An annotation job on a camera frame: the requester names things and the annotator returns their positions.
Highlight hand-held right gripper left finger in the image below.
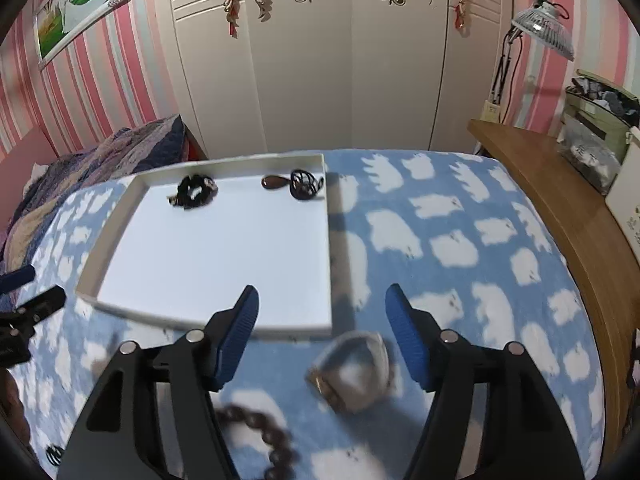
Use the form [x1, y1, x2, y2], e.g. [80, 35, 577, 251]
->
[57, 284, 261, 480]

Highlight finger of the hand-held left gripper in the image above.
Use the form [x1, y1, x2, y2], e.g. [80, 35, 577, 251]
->
[0, 266, 37, 295]
[7, 285, 67, 328]

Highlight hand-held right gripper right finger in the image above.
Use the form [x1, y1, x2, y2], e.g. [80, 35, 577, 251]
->
[385, 283, 586, 480]

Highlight white shallow tray box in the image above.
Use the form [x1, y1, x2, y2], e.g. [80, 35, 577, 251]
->
[75, 152, 335, 338]

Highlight wristwatch with white strap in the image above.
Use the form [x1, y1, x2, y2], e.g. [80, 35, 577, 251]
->
[306, 331, 396, 415]

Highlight brown wooden bead bracelet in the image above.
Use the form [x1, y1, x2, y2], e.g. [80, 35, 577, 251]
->
[215, 405, 298, 480]

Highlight blue blanket with white bears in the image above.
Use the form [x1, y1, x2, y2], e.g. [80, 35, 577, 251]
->
[0, 149, 608, 480]

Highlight pink headboard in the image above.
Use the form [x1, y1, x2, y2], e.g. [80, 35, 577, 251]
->
[0, 125, 58, 236]

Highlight purple patchwork quilt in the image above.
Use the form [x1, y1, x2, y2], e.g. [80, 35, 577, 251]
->
[0, 114, 188, 271]

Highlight black hair scrunchie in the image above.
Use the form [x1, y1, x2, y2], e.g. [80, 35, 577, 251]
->
[169, 175, 220, 211]

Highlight wooden desk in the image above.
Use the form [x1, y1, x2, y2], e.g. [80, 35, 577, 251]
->
[467, 119, 640, 456]

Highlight white flat box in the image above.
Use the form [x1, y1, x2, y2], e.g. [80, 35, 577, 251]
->
[605, 127, 640, 261]

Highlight white wardrobe with gold ornaments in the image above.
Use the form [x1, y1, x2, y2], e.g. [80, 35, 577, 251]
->
[150, 0, 516, 161]

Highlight green storage bag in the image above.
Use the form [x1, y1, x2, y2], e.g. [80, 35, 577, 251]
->
[557, 69, 640, 196]

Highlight framed landscape picture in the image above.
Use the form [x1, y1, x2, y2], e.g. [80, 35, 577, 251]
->
[32, 0, 132, 70]

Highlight silver heat lamp on stand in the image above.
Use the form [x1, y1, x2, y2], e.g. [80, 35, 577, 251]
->
[492, 0, 576, 126]

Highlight brown pendant with black cord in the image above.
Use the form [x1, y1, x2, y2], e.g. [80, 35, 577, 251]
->
[261, 169, 325, 202]

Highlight gold wardrobe handle red tassel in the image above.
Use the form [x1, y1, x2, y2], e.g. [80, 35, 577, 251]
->
[221, 0, 241, 38]
[452, 0, 471, 36]

